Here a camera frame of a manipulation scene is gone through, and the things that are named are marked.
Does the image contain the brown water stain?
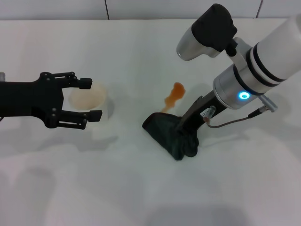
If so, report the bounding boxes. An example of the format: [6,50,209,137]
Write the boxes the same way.
[161,82,187,113]

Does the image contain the white paper cup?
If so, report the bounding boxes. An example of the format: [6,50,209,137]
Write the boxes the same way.
[68,81,110,123]

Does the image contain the right arm cable with plug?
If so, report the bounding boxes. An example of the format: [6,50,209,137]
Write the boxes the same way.
[203,95,278,129]

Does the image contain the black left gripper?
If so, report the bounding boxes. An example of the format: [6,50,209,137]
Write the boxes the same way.
[0,71,103,130]

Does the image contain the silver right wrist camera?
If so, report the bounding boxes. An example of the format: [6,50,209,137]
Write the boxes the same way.
[176,3,238,62]

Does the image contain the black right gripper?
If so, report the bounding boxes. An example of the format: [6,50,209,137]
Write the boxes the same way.
[176,90,228,138]

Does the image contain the dark blue rag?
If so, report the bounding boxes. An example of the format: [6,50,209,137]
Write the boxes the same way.
[142,112,200,161]

